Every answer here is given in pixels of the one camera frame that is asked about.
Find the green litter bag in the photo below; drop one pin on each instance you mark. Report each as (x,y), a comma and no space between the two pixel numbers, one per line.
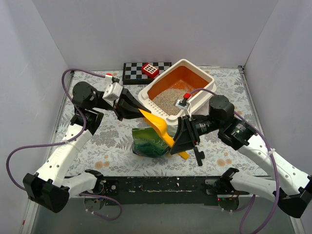
(147,143)

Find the white orange litter box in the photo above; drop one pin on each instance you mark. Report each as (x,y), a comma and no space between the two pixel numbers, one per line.
(182,75)

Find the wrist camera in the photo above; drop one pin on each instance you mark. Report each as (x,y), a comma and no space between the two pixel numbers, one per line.
(184,105)
(113,91)

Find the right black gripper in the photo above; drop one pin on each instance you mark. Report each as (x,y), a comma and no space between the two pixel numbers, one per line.
(190,131)

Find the black white checkerboard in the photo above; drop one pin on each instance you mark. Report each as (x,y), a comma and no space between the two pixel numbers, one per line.
(132,74)

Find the black bag clip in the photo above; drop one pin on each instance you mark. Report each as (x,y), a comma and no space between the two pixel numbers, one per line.
(199,156)

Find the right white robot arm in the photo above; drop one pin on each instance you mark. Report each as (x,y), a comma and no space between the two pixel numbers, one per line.
(290,187)

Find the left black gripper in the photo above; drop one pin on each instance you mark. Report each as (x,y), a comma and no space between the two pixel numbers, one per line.
(118,105)

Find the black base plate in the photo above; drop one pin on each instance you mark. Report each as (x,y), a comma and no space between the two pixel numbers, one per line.
(161,190)

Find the yellow plastic scoop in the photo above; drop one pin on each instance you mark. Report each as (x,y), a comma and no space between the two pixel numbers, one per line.
(160,126)

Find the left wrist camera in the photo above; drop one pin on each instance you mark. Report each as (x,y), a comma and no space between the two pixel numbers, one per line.
(113,91)

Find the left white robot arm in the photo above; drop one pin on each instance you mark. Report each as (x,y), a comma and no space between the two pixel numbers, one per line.
(48,186)

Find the red white grid block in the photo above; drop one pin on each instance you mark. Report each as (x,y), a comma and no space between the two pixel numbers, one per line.
(149,70)

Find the floral tablecloth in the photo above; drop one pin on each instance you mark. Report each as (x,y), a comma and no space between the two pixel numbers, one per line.
(109,151)

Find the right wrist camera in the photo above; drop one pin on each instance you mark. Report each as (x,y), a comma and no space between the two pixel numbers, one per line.
(184,105)

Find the cat litter pile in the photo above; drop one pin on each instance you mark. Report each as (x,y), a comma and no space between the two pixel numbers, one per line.
(166,100)

